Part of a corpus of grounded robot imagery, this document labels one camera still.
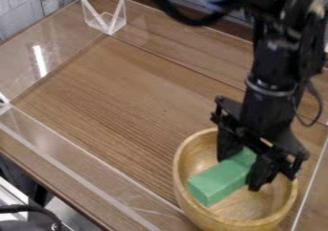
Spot green rectangular block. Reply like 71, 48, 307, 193
187, 148, 255, 207

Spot black cable at bottom left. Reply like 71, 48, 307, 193
0, 204, 65, 231

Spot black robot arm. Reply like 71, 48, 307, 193
152, 0, 328, 191

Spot brown wooden bowl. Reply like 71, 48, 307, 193
172, 128, 298, 231

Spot clear acrylic wall panels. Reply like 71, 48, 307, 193
0, 0, 328, 231

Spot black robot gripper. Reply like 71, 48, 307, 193
211, 76, 309, 192

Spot clear acrylic corner bracket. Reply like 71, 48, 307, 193
80, 0, 127, 35

